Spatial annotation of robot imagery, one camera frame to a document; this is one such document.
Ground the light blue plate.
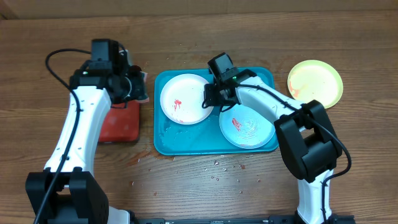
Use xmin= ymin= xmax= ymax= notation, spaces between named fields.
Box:
xmin=219 ymin=105 xmax=275 ymax=149

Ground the white plate with red stain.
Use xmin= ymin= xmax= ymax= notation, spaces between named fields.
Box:
xmin=160 ymin=73 xmax=213 ymax=125

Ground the yellow-green plate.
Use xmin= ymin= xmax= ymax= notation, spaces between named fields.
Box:
xmin=287 ymin=60 xmax=343 ymax=108

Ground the dark green sponge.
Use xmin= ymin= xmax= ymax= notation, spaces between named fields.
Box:
xmin=136 ymin=72 xmax=149 ymax=104

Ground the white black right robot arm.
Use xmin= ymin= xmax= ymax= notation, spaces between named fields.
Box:
xmin=202 ymin=77 xmax=348 ymax=223

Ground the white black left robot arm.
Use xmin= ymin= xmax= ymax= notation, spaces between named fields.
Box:
xmin=25 ymin=66 xmax=147 ymax=223

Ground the red tray with dark rim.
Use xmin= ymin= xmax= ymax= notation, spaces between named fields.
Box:
xmin=98 ymin=101 xmax=140 ymax=143

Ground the teal plastic tray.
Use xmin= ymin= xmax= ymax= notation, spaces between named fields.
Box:
xmin=154 ymin=68 xmax=279 ymax=156

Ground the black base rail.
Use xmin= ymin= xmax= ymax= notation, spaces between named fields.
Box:
xmin=136 ymin=214 xmax=355 ymax=224

